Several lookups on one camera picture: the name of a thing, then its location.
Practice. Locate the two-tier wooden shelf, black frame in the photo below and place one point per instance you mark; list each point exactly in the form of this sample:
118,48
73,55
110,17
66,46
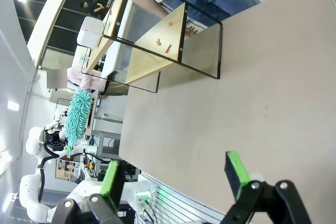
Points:
160,48

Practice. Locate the teal microfibre duster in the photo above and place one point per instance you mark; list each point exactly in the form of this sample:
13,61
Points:
78,116

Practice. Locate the yellow emergency stop button box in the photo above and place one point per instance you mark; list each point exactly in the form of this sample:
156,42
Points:
90,165

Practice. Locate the background person in pink shirt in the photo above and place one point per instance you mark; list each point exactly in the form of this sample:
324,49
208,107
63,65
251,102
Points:
81,78

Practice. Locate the person's left hand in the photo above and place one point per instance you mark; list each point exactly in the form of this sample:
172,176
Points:
191,31

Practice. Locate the cardboard board with black markers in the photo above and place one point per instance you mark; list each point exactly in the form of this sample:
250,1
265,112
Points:
64,169

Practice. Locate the right gripper black finger with green pad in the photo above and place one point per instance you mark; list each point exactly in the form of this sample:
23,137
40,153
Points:
237,171

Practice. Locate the green paper scrap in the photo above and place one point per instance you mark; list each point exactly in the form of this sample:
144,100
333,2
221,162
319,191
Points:
108,23

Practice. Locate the background person in black shirt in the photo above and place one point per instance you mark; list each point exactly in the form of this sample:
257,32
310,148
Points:
90,6

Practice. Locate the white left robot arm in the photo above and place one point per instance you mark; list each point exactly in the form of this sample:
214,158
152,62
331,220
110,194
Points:
31,190

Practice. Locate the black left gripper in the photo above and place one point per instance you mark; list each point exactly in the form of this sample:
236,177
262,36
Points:
53,140

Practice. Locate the person's left forearm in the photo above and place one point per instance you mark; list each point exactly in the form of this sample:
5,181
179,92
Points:
147,2

